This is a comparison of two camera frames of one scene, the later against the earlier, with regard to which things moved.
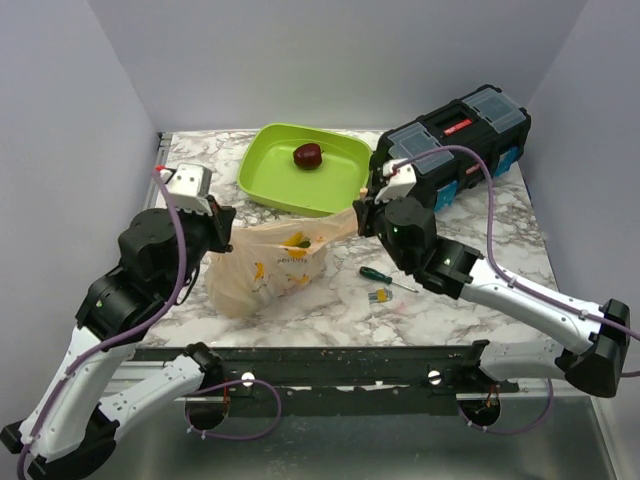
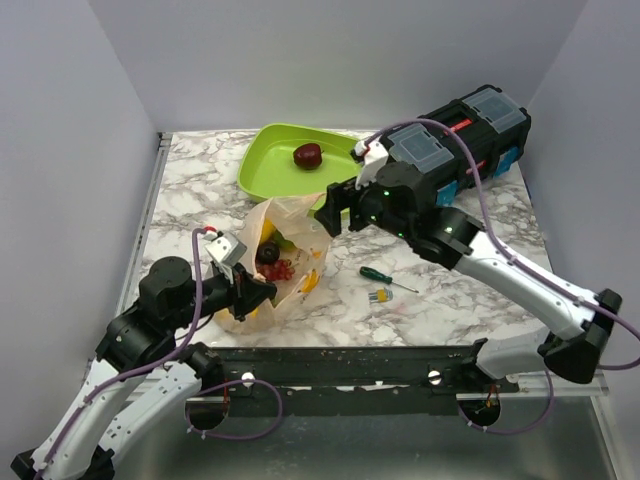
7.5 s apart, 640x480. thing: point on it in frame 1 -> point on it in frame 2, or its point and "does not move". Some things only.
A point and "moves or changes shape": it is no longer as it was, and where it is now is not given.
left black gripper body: (206, 233) -> (217, 294)
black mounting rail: (344, 380) does not move
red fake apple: (308, 156) does not move
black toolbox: (487, 119) does not move
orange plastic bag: (274, 260) moves or changes shape
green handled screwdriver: (382, 278) does not move
